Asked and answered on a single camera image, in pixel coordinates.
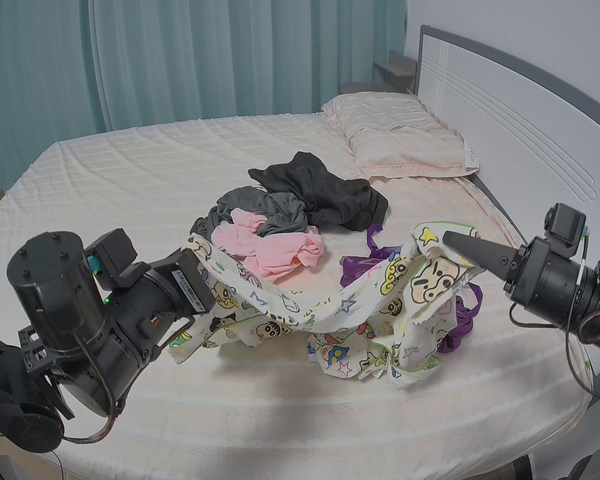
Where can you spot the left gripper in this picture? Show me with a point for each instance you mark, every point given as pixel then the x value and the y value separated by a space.
pixel 165 288

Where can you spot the bed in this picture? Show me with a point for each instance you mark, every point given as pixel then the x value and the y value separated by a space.
pixel 130 178

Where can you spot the grey bedside table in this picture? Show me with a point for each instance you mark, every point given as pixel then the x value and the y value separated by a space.
pixel 395 70

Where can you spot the pink garment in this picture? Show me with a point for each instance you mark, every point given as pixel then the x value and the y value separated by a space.
pixel 275 250

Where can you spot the white printed garment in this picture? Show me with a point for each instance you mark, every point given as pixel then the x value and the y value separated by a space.
pixel 330 308

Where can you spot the blue-green curtain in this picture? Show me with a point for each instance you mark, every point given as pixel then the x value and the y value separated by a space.
pixel 180 43

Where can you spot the dark grey garment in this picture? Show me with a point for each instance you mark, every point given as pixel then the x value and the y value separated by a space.
pixel 275 213

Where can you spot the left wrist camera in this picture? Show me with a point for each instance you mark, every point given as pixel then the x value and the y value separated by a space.
pixel 112 255

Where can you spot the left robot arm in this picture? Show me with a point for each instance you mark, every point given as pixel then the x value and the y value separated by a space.
pixel 55 288

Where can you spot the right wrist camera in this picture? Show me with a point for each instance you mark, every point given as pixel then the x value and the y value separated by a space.
pixel 566 225

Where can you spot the black garment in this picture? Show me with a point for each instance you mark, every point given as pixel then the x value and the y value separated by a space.
pixel 330 193

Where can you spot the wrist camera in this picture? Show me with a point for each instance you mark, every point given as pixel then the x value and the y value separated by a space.
pixel 112 255
pixel 566 225

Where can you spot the purple garment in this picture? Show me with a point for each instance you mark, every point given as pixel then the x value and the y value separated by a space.
pixel 360 268

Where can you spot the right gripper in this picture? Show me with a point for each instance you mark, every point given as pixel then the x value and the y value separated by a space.
pixel 545 283

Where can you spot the cream pillow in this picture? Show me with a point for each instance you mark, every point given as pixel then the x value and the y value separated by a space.
pixel 400 138

